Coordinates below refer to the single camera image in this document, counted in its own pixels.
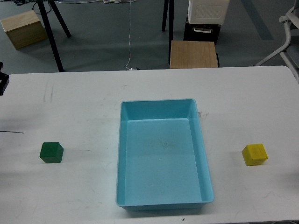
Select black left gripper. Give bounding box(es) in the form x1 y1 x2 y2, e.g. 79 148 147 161
0 71 9 95

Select green wooden cube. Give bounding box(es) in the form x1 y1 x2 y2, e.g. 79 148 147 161
39 142 64 163

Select yellow wooden cube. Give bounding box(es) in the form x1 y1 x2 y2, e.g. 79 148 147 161
242 143 268 166

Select wooden box far left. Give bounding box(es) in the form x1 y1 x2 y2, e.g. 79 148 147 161
0 10 48 49

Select wooden box near table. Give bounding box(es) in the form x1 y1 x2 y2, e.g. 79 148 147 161
170 41 219 69

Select white appliance box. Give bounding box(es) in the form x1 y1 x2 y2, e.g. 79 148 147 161
187 0 230 25

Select black table legs left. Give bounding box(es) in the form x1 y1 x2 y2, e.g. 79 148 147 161
35 0 71 72

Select black table legs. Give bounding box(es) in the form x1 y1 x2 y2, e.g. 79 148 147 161
35 0 71 72
162 0 174 64

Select light blue plastic bin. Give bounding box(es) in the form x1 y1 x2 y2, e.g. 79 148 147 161
116 99 214 211

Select black table legs centre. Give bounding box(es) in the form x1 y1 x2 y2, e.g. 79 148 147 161
162 0 174 64

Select white office chair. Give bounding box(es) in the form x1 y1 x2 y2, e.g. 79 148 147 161
255 0 299 83

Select white cable on floor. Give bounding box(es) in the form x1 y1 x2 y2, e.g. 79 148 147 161
57 0 137 70

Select black crate with handle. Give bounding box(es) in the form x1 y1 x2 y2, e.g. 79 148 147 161
183 19 221 45

